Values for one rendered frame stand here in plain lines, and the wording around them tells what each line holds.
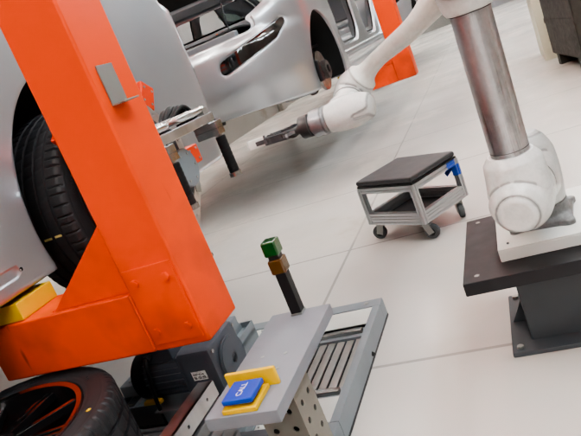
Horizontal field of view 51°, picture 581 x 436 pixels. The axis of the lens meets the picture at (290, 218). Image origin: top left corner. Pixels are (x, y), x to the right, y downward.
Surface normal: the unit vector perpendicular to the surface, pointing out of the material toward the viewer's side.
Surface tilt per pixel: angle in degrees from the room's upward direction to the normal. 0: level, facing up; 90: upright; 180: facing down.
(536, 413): 0
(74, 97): 90
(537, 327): 90
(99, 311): 90
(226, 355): 90
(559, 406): 0
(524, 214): 99
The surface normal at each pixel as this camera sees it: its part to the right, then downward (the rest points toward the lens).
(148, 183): 0.88, -0.25
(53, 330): -0.30, 0.36
